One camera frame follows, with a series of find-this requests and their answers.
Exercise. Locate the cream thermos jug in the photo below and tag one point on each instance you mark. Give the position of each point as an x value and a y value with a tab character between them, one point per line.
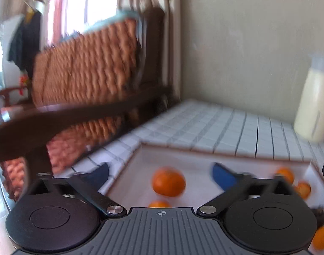
314	103

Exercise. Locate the window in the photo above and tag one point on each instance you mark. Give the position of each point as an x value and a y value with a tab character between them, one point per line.
90	2

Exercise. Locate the black hanging coat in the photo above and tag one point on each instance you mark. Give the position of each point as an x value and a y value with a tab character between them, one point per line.
25	39

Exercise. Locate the white tray with brown rim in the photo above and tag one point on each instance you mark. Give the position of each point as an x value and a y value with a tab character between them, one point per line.
139	170

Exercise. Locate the wooden chair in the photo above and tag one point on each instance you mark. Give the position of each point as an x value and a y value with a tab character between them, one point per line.
10	98

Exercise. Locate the pink curtain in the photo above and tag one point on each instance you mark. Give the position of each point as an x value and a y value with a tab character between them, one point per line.
57	8

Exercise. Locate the wooden sofa with woven cushions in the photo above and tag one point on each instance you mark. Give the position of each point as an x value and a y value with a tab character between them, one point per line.
85	71

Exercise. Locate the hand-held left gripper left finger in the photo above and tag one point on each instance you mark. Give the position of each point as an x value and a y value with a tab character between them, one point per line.
95	176

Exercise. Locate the round orange mandarin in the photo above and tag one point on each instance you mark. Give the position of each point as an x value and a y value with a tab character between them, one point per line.
168	182

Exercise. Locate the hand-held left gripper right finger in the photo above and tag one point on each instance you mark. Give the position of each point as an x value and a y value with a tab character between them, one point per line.
223	176

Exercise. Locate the red hanging ornament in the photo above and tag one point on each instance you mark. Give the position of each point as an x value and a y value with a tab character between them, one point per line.
24	83

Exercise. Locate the dark purple passion fruit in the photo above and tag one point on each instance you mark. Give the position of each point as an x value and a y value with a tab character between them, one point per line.
320	214

